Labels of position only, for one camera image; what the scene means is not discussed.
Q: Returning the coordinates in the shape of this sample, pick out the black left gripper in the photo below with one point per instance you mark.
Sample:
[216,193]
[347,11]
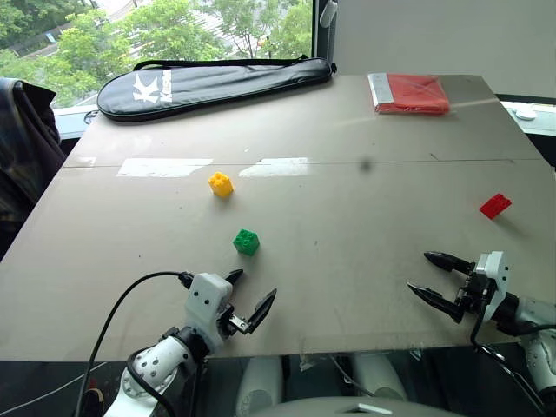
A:
[233,323]

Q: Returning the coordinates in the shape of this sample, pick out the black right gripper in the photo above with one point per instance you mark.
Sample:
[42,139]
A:
[473,293]

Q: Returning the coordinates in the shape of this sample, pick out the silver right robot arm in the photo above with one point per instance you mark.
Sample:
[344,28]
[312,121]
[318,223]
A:
[536,317]

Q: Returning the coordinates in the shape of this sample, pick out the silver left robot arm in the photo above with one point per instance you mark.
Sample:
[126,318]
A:
[156,361]

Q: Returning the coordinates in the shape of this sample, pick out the green toy brick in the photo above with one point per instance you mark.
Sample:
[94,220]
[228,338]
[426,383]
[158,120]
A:
[246,242]

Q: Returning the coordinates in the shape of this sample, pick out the white rounded robot leg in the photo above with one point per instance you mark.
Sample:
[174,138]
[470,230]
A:
[378,375]
[260,382]

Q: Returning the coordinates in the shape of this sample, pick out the red toy brick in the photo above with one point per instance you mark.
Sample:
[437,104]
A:
[495,206]

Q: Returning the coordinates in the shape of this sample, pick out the yellow toy brick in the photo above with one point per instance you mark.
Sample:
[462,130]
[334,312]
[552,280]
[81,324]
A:
[221,184]

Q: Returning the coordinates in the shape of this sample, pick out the grey rounded robot torso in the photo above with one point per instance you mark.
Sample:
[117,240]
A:
[369,408]

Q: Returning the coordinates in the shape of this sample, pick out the small white round object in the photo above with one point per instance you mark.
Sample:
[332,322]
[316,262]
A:
[526,114]

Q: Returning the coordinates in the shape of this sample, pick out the small red black object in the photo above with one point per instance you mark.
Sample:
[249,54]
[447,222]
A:
[93,397]

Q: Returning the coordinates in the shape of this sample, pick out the red flat plastic package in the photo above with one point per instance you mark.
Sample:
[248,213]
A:
[417,93]

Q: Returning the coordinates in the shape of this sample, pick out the black racket bag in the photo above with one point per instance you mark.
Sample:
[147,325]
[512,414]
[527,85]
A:
[208,89]

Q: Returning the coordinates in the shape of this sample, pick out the dark jacket on chair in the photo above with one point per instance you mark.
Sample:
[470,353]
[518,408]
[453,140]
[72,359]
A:
[24,152]

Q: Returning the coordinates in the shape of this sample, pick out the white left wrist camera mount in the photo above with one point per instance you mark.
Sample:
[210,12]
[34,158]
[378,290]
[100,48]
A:
[207,299]

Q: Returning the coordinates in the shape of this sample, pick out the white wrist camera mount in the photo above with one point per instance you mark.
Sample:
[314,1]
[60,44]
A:
[493,266]
[207,299]

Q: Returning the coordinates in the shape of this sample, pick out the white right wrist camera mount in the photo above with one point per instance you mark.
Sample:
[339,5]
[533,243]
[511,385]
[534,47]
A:
[493,266]

